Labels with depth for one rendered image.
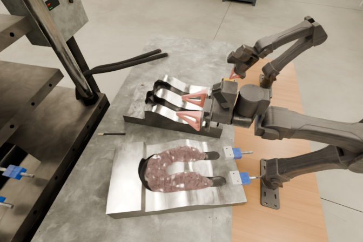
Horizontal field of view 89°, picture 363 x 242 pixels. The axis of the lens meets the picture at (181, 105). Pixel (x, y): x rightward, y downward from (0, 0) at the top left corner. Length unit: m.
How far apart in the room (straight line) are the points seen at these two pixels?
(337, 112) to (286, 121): 2.14
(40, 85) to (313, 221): 1.25
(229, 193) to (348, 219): 1.37
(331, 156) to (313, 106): 1.89
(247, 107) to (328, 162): 0.32
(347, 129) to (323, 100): 2.10
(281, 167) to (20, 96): 1.06
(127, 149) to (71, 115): 0.49
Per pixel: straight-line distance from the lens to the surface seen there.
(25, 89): 1.05
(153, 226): 0.83
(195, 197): 0.74
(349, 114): 2.72
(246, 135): 1.00
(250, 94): 0.46
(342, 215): 2.04
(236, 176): 0.80
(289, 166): 0.76
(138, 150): 0.80
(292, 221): 0.92
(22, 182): 1.08
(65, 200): 0.95
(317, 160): 0.71
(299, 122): 0.55
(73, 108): 1.23
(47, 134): 1.18
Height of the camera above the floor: 1.61
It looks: 51 degrees down
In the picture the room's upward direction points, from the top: straight up
